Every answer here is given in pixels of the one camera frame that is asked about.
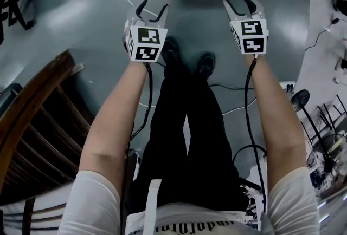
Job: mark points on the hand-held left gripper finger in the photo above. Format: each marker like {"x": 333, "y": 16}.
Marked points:
{"x": 161, "y": 16}
{"x": 139, "y": 10}

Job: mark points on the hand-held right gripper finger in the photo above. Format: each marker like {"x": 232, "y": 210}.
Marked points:
{"x": 256, "y": 6}
{"x": 233, "y": 12}

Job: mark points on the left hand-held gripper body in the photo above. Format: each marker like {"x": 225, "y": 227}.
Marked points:
{"x": 146, "y": 41}

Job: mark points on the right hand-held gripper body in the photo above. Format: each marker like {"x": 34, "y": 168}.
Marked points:
{"x": 252, "y": 37}

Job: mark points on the person's left forearm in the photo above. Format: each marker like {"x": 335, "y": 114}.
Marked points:
{"x": 114, "y": 120}

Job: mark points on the person's right forearm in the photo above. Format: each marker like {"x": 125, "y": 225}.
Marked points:
{"x": 276, "y": 120}

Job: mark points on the person's left black shoe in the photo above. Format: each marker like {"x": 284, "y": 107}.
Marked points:
{"x": 171, "y": 49}

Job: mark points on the person's black shoe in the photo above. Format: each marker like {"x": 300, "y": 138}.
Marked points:
{"x": 171, "y": 49}
{"x": 205, "y": 64}

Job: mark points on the person's right black shoe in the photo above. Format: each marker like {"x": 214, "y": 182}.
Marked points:
{"x": 205, "y": 64}

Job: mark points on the white power strip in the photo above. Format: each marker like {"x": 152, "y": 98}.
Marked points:
{"x": 288, "y": 86}

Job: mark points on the person's black trousers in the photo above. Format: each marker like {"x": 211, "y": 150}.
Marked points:
{"x": 189, "y": 147}

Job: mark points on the black office chair base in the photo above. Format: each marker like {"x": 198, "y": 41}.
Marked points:
{"x": 19, "y": 3}

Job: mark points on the brown wooden chair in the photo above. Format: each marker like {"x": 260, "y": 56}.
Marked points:
{"x": 35, "y": 109}

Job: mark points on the person's white shirt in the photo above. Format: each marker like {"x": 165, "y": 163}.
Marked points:
{"x": 89, "y": 207}

